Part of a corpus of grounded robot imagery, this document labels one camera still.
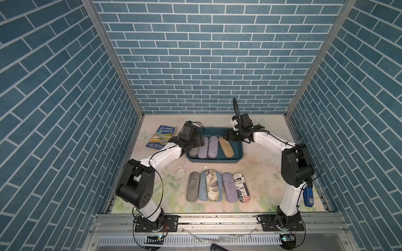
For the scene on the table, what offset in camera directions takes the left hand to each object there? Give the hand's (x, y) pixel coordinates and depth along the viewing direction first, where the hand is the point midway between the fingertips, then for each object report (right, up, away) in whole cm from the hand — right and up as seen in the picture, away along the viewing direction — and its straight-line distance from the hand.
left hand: (202, 140), depth 91 cm
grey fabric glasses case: (-6, -8, +5) cm, 12 cm away
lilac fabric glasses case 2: (+6, -5, +7) cm, 11 cm away
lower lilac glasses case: (+15, -25, -9) cm, 31 cm away
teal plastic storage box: (+22, -5, +10) cm, 25 cm away
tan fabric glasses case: (+15, -6, +8) cm, 18 cm away
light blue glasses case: (+1, -26, -10) cm, 28 cm away
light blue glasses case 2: (+10, -23, -6) cm, 26 cm away
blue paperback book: (-29, 0, +14) cm, 32 cm away
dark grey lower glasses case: (-5, -27, -10) cm, 30 cm away
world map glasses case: (+6, -24, -12) cm, 28 cm away
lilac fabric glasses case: (0, -8, +5) cm, 9 cm away
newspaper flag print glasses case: (+21, -26, -9) cm, 35 cm away
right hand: (+15, +2, +4) cm, 16 cm away
